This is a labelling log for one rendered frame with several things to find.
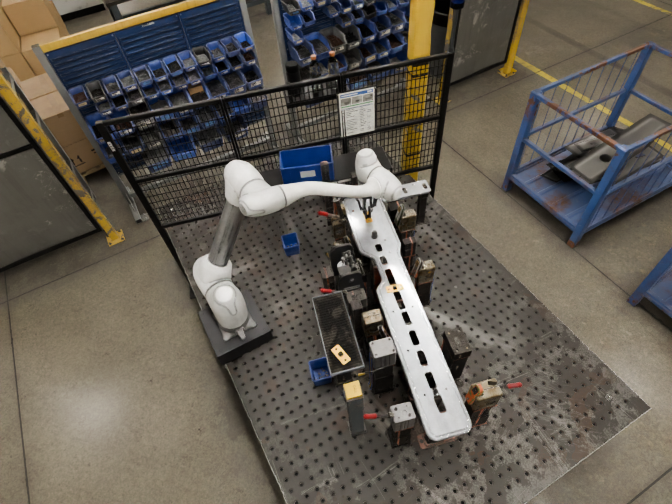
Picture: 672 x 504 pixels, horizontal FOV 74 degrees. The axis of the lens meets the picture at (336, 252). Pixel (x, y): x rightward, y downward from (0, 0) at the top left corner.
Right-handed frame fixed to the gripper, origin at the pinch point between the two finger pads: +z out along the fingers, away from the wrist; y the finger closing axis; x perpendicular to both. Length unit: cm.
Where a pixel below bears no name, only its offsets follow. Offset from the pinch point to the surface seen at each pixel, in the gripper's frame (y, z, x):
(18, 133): -200, -11, 126
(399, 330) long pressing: -5, 5, -69
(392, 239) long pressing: 8.4, 5.6, -17.4
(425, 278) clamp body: 17.2, 9.0, -43.4
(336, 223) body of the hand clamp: -17.9, 0.4, -2.2
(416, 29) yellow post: 44, -63, 58
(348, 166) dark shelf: 0.0, 2.9, 41.9
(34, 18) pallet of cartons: -253, 18, 387
